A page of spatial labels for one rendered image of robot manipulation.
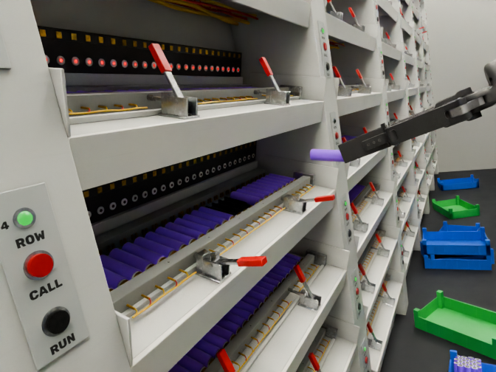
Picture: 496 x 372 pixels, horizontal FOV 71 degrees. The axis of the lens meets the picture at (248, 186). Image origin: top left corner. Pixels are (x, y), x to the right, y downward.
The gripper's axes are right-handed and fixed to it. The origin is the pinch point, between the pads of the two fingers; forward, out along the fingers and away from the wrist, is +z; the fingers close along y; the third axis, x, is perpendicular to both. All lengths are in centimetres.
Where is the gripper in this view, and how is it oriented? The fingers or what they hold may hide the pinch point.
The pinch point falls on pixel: (365, 144)
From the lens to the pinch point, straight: 55.4
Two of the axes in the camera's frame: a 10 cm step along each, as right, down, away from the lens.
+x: 3.9, 9.2, 0.3
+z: -7.7, 3.1, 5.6
